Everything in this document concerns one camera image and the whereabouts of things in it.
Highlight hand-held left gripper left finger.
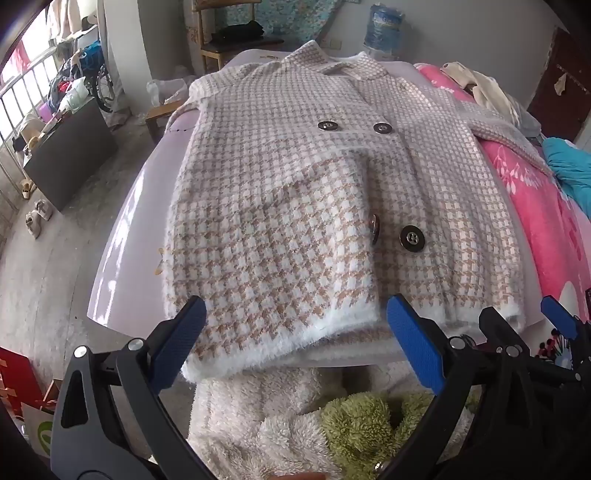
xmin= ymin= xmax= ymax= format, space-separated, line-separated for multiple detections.
xmin=50 ymin=295 xmax=218 ymax=480

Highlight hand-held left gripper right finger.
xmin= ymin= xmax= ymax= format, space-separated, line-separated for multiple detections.
xmin=376 ymin=293 xmax=591 ymax=480

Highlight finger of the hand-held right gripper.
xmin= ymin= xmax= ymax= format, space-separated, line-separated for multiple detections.
xmin=479 ymin=307 xmax=525 ymax=354
xmin=526 ymin=288 xmax=591 ymax=398

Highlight beige white houndstooth coat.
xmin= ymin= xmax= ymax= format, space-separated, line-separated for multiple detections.
xmin=159 ymin=41 xmax=555 ymax=384

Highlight beige clothes pile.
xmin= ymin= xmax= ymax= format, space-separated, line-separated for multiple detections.
xmin=438 ymin=61 xmax=541 ymax=137

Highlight hanging beige clothes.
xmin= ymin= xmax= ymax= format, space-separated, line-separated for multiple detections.
xmin=46 ymin=0 xmax=100 ymax=42

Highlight pink floral blanket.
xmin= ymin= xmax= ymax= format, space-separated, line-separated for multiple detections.
xmin=413 ymin=62 xmax=591 ymax=370

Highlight cream fleece garment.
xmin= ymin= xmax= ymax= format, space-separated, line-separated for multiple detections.
xmin=187 ymin=355 xmax=481 ymax=480

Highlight green fleece garment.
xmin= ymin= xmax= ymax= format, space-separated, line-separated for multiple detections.
xmin=321 ymin=391 xmax=481 ymax=480

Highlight red box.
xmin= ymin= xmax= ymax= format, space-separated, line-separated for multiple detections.
xmin=0 ymin=346 xmax=44 ymax=416

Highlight white green paper bag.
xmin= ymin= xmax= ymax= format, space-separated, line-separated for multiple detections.
xmin=21 ymin=401 xmax=56 ymax=457

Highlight dark wooden door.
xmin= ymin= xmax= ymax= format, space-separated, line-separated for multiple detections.
xmin=526 ymin=25 xmax=591 ymax=144

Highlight dark grey cabinet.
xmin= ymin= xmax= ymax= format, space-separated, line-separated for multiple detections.
xmin=23 ymin=98 xmax=118 ymax=212

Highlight small wooden stool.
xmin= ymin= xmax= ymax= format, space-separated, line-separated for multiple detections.
xmin=145 ymin=99 xmax=185 ymax=144

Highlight clear plastic bag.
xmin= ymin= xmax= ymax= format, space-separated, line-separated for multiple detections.
xmin=147 ymin=76 xmax=190 ymax=107

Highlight wheelchair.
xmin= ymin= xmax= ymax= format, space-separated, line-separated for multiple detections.
xmin=81 ymin=46 xmax=116 ymax=114

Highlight pile of belongings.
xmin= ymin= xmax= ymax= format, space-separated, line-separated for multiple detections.
xmin=14 ymin=51 xmax=100 ymax=153

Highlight metal window railing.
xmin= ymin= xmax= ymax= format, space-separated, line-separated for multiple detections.
xmin=0 ymin=46 xmax=61 ymax=204

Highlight wooden chair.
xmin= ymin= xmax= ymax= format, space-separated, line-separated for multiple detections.
xmin=191 ymin=0 xmax=284 ymax=75

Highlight blue water jug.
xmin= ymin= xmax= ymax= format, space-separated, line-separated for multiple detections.
xmin=363 ymin=4 xmax=407 ymax=58

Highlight black bag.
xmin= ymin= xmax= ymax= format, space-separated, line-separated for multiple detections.
xmin=215 ymin=21 xmax=265 ymax=43

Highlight teal floral cloth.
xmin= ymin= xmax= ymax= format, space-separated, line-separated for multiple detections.
xmin=252 ymin=0 xmax=345 ymax=44

